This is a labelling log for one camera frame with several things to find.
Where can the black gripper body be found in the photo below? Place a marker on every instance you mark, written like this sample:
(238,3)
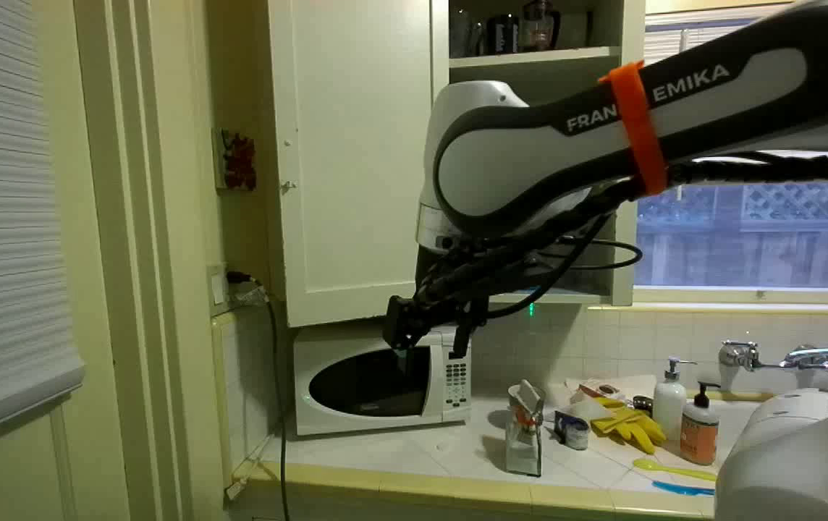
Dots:
(408,319)

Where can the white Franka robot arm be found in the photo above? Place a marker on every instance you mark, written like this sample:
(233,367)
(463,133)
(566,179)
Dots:
(513,191)

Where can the open white cabinet door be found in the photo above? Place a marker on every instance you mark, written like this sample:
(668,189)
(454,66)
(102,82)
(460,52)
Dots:
(350,88)

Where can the white microwave oven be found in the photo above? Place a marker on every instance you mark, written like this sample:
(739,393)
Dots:
(347,379)

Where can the blue white carton box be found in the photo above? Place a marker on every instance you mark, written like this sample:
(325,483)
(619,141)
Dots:
(525,429)

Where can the yellow rubber gloves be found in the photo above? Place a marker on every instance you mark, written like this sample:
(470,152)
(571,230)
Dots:
(628,425)

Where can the white soap pump bottle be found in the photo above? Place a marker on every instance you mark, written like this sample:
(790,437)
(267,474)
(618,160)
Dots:
(668,399)

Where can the orange soap pump bottle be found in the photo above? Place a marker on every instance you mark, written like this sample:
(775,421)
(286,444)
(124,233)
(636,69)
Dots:
(697,429)

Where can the blue plastic spoon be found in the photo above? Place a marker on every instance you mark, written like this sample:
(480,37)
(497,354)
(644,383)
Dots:
(684,489)

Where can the chrome sink faucet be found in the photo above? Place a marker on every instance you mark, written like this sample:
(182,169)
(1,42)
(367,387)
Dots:
(804,361)

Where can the yellow plastic spoon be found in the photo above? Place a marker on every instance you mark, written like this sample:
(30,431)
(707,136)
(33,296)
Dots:
(645,463)

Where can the white window blind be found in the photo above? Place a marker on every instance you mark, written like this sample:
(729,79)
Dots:
(39,359)

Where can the red wall decoration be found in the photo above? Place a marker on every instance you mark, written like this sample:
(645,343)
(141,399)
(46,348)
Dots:
(238,160)

